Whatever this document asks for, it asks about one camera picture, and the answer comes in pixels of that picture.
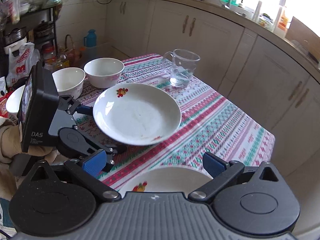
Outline white bowl pink flowers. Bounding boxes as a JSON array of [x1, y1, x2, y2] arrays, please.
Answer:
[[84, 58, 125, 89]]

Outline white plate with fruit print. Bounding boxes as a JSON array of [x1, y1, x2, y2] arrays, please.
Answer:
[[93, 83, 182, 146]]

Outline cream kitchen cabinets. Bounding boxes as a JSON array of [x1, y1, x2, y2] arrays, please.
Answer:
[[106, 0, 319, 239]]

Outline white red plastic bag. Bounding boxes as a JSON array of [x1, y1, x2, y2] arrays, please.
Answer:
[[6, 42, 40, 87]]

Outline blue thermos jug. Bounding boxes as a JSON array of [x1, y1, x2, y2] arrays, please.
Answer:
[[84, 29, 97, 48]]

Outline black storage shelf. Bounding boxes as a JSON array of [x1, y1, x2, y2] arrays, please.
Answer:
[[0, 0, 66, 63]]

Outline clear glass mug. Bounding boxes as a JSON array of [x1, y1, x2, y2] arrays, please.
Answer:
[[162, 49, 201, 88]]

